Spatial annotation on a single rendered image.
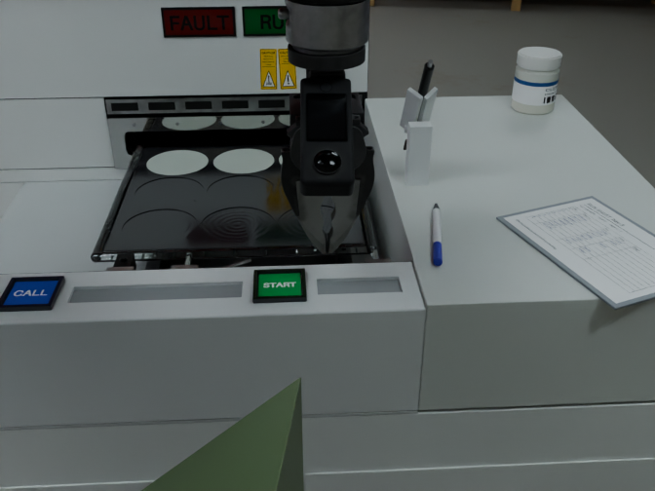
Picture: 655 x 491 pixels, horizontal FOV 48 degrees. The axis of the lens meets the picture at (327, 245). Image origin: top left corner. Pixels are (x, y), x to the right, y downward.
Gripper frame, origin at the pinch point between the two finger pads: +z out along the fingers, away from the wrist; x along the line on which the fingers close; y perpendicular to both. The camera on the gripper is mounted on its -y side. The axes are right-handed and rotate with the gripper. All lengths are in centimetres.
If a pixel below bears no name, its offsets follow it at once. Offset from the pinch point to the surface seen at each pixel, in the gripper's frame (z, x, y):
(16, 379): 12.8, 32.8, -4.1
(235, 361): 11.5, 9.9, -4.1
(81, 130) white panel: 10, 40, 58
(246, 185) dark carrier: 11.6, 10.3, 38.4
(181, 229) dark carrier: 11.6, 18.7, 25.1
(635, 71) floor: 101, -211, 370
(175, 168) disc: 12, 22, 45
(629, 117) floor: 101, -175, 294
